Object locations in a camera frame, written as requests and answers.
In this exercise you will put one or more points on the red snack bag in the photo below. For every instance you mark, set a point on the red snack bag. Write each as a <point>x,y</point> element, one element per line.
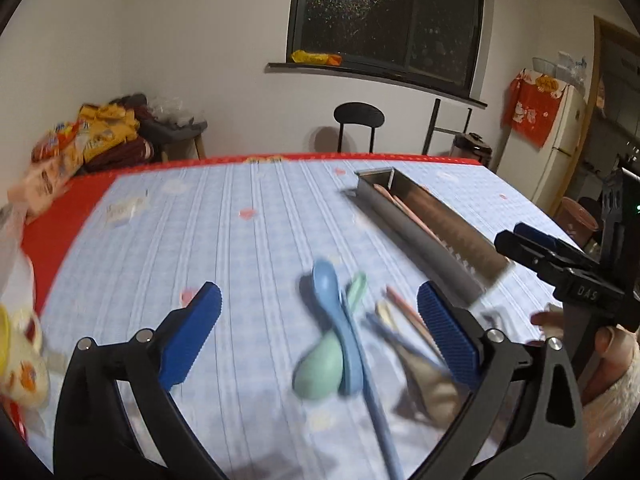
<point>50,145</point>

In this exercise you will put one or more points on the long yellow snack packet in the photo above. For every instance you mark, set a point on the long yellow snack packet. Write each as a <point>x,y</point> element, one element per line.
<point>315,57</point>

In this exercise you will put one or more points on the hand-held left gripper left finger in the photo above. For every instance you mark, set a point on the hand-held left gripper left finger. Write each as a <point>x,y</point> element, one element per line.
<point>192,330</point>

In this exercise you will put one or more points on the white refrigerator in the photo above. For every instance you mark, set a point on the white refrigerator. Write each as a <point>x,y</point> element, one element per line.
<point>550,160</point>

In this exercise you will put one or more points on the blue chopstick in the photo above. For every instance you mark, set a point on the blue chopstick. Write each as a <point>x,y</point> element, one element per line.
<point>387,332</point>
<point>380,420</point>

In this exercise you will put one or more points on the wooden door frame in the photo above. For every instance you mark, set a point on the wooden door frame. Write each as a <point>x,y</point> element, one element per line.
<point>598,60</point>

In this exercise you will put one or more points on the perforated metal utensil tray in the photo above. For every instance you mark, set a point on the perforated metal utensil tray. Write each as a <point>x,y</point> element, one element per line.
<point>425,245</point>

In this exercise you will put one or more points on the red printed cloth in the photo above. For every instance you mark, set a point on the red printed cloth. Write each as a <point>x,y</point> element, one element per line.
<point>532,110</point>

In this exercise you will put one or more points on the green spoon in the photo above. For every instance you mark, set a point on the green spoon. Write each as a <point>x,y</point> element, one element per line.
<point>317,370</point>

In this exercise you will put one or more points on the black metal frame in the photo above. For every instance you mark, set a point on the black metal frame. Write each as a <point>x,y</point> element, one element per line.
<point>434,127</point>

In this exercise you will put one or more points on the grey stool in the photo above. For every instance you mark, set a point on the grey stool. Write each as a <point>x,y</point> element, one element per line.
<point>172,132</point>

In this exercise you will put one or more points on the clear plastic container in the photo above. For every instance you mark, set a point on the clear plastic container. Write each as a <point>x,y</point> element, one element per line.
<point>560,67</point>

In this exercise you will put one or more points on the dark framed window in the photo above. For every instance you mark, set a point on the dark framed window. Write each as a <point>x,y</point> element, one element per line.
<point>385,10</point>

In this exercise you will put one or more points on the brown trash bin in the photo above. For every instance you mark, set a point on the brown trash bin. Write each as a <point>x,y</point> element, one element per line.
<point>577,217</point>

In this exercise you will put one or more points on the small white packet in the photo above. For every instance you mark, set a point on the small white packet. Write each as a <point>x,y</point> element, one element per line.
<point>125,209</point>

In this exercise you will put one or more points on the black round chair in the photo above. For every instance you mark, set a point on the black round chair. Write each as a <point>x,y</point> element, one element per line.
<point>359,115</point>

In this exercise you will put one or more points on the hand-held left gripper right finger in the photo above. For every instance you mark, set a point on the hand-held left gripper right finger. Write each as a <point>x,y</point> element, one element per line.
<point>447,335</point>

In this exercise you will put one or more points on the clear plastic bag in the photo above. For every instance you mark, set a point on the clear plastic bag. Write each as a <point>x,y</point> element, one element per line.
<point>170,109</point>

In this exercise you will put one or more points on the white bear print cup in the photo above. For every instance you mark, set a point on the white bear print cup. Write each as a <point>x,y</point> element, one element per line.
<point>22,365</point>

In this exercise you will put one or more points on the blue spoon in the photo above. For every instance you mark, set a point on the blue spoon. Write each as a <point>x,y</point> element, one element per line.
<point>332,300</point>

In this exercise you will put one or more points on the person's right hand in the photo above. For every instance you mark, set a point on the person's right hand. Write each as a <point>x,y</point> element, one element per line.
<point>612,345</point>

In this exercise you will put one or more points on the pile of yellow snack packets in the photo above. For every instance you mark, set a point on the pile of yellow snack packets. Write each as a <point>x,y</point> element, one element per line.
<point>107,132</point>

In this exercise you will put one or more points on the brown rice cooker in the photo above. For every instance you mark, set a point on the brown rice cooker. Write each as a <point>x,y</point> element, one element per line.
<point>470,149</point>

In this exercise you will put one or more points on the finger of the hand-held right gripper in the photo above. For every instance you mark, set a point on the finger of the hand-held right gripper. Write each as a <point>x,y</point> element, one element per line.
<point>525,255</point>
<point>532,232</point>

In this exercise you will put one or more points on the beige spoon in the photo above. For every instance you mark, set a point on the beige spoon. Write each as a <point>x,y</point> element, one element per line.
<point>432,390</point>

